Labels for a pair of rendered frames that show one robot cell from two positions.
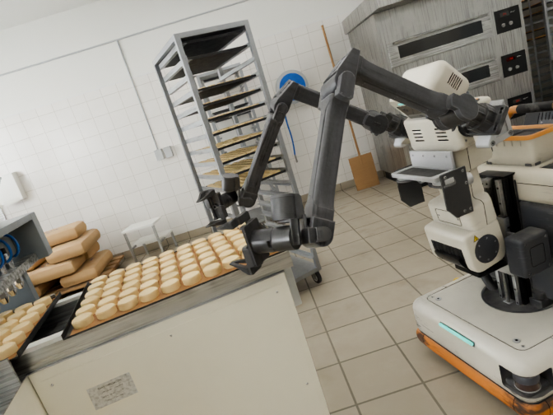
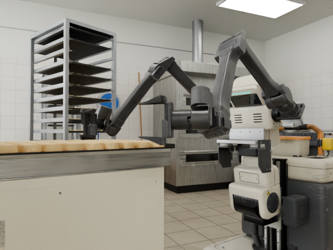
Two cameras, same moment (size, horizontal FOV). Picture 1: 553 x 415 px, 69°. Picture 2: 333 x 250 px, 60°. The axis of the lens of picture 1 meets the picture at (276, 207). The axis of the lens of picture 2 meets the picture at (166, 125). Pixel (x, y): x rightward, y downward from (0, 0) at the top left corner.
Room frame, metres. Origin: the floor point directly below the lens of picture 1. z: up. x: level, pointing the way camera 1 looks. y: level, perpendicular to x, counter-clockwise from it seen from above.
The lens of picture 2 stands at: (0.14, 0.41, 0.96)
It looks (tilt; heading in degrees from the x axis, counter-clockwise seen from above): 1 degrees up; 337
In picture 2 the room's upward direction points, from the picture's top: straight up
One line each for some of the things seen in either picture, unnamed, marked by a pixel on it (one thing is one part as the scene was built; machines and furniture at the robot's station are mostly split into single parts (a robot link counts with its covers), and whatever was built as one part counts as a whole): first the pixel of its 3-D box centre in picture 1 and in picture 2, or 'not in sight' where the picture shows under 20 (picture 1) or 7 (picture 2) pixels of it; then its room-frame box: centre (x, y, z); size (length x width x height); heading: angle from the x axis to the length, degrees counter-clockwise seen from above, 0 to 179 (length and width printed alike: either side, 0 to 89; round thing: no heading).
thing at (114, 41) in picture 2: (284, 154); (113, 130); (2.63, -0.16, 0.97); 0.03 x 0.03 x 1.70; 25
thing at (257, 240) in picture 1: (263, 240); (178, 120); (0.89, 0.05, 0.99); 0.07 x 0.07 x 0.10; 58
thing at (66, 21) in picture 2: (223, 177); (65, 130); (2.44, 0.25, 0.97); 0.03 x 0.03 x 1.70; 25
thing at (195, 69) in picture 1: (203, 64); (72, 50); (2.82, 0.18, 1.68); 0.60 x 0.40 x 0.02; 25
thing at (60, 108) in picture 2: (203, 151); (50, 109); (2.73, 0.36, 1.14); 0.64 x 0.03 x 0.03; 25
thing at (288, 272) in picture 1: (280, 272); not in sight; (1.21, 0.05, 0.77); 0.24 x 0.04 x 0.14; 12
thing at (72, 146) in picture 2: (170, 286); (74, 147); (1.00, 0.33, 0.91); 0.05 x 0.05 x 0.02
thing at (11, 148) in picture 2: (106, 311); (7, 149); (0.96, 0.49, 0.91); 0.05 x 0.05 x 0.02
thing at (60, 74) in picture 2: (189, 111); (50, 77); (2.73, 0.36, 1.41); 0.64 x 0.03 x 0.03; 25
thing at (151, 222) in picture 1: (150, 239); not in sight; (4.76, 1.58, 0.23); 0.44 x 0.44 x 0.46; 83
